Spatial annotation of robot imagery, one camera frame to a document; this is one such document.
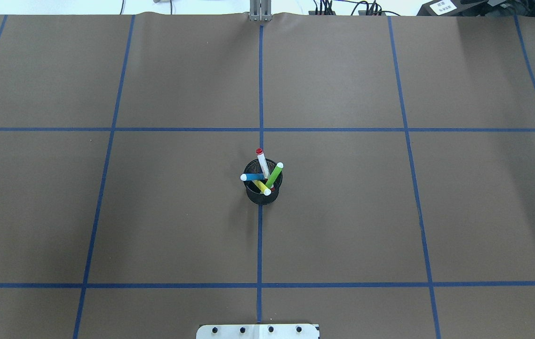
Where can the black box with label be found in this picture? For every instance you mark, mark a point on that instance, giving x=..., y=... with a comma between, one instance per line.
x=439, y=8

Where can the black mesh pen cup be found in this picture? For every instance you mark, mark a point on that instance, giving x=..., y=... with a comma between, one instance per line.
x=253, y=192

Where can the yellow marker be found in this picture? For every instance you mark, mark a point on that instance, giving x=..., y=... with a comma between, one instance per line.
x=262, y=187

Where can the green marker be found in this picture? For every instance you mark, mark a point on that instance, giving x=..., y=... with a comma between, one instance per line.
x=274, y=174

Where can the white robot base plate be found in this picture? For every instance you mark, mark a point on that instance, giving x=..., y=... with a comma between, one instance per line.
x=259, y=331

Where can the usb hub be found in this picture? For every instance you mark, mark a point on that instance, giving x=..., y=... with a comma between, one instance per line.
x=367, y=8
x=322, y=8

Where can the aluminium frame post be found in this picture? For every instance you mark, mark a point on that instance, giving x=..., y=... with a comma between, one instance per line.
x=260, y=10

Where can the red capped white marker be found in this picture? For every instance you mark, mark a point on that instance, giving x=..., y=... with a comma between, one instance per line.
x=263, y=163

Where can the right usb hub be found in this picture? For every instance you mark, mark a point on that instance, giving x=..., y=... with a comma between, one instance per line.
x=367, y=8

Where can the left usb hub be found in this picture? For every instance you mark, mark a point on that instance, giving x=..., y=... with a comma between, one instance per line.
x=322, y=8

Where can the blue marker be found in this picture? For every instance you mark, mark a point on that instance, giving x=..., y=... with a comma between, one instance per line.
x=252, y=176

